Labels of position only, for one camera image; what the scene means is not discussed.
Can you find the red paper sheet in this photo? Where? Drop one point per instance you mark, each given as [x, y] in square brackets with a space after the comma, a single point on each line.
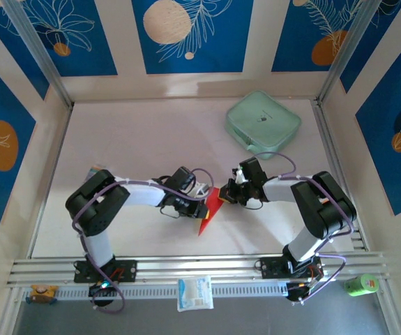
[211, 213]

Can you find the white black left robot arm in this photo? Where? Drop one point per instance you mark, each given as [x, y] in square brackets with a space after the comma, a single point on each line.
[141, 195]

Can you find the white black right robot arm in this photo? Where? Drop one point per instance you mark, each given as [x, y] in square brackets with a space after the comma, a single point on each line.
[284, 190]

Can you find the mint green zip pouch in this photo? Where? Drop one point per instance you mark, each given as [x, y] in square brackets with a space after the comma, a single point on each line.
[263, 118]

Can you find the white tissue packet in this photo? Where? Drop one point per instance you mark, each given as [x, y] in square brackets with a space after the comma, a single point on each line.
[195, 293]

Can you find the small printed sachet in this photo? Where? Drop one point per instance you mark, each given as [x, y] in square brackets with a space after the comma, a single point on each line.
[93, 172]

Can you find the green bottle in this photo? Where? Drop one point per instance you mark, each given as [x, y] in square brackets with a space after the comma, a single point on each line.
[360, 285]

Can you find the small yellow toy object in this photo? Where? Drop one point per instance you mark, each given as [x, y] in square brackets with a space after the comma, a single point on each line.
[43, 294]

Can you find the aluminium mounting rail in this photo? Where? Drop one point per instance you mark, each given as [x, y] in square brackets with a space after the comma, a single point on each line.
[193, 267]

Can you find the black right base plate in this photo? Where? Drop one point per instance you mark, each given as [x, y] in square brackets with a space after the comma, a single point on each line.
[270, 267]

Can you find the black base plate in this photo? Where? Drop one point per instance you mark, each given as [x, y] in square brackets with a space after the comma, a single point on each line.
[270, 267]
[128, 270]

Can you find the aluminium table edge rail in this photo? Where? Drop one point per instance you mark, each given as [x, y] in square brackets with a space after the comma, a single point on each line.
[60, 146]
[329, 139]

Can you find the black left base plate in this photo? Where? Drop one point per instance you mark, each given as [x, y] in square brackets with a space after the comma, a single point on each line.
[128, 270]

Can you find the aluminium frame post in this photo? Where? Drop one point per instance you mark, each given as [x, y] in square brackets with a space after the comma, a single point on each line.
[39, 52]
[346, 52]

